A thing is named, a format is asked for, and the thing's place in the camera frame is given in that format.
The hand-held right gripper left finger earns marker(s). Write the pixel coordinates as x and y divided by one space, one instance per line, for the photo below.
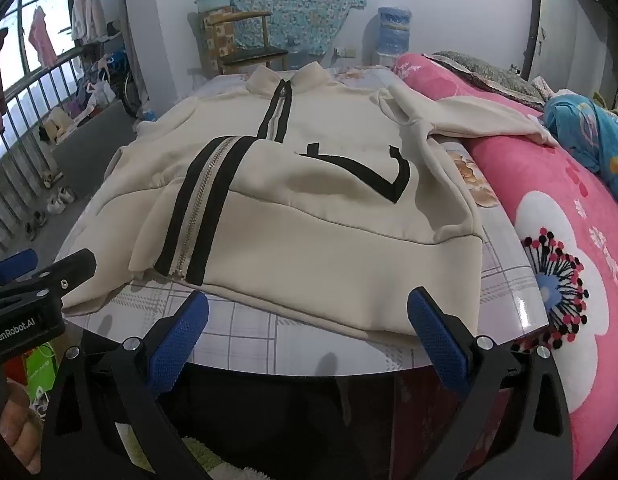
181 340

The pair of white shoes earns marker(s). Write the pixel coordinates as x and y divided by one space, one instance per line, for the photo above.
59 201

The teal floral hanging cloth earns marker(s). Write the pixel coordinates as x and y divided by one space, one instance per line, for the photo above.
299 0

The pink floral blanket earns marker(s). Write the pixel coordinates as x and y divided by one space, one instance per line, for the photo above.
564 260

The pile of clothes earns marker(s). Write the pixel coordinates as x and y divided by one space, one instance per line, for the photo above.
101 85

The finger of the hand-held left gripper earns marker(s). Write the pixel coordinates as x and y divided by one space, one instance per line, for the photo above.
74 267
14 266

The grey door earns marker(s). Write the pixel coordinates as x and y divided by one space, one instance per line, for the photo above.
579 25

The pink hanging garment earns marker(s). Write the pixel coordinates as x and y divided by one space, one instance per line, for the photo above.
41 35

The light blue basin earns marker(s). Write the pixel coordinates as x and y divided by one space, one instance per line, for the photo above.
215 2

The wall socket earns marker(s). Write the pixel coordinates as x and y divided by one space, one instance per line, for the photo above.
345 52

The metal railing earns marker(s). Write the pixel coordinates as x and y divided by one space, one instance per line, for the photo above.
19 160

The person's left hand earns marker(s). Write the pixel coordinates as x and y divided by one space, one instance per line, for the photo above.
19 422

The wooden chair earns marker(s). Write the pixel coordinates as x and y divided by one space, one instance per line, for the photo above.
249 55

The white knitted cloth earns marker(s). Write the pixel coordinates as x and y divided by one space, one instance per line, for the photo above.
544 91

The grey-green patterned pillow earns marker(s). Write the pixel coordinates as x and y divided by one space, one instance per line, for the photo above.
489 72

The floral plaid tablecloth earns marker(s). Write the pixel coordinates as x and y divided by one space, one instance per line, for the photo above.
249 330

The white hanging garment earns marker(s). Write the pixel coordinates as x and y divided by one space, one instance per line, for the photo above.
86 12

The blue printed blanket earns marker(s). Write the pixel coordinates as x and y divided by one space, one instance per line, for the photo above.
589 130

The cream zip jacket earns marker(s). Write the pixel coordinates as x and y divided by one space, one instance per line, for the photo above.
314 210

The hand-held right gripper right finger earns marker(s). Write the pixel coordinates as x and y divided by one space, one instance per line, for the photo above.
439 340

